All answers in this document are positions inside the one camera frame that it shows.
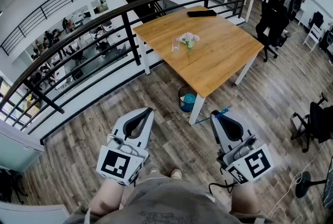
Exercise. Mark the person's shoe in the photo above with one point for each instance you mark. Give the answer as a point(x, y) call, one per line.
point(176, 173)
point(154, 170)

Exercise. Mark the wooden table with white legs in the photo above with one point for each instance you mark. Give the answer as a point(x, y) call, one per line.
point(216, 46)

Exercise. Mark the clear drinking glass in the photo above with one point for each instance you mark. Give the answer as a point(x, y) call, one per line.
point(176, 45)

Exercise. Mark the person's left shoe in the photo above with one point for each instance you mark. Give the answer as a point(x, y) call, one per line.
point(154, 170)

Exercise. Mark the black round stand base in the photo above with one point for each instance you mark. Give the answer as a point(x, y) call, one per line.
point(303, 184)

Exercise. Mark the white slatted chair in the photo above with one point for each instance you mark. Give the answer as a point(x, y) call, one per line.
point(313, 36)

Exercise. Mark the person's left forearm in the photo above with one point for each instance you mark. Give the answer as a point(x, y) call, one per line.
point(106, 198)

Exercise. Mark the black office chair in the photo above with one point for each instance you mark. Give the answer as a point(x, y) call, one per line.
point(273, 28)
point(318, 124)

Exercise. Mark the black flat case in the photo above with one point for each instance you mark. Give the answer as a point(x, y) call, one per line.
point(202, 13)

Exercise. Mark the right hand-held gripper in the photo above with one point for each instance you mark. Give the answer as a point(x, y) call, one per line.
point(257, 163)

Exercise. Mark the person's right shoe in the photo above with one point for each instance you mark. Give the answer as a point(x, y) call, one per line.
point(176, 173)

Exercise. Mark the person's right forearm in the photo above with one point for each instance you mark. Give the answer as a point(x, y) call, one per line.
point(245, 198)

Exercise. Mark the black metal railing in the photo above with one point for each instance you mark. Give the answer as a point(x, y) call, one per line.
point(127, 30)

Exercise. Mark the black mesh waste bin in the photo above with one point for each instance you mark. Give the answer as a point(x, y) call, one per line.
point(187, 102)

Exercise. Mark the person's grey shirt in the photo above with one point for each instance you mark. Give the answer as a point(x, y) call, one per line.
point(169, 202)

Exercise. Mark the pink flower bouquet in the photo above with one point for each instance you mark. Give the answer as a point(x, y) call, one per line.
point(189, 38)

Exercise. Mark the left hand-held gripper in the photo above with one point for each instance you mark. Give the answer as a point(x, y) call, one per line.
point(115, 163)

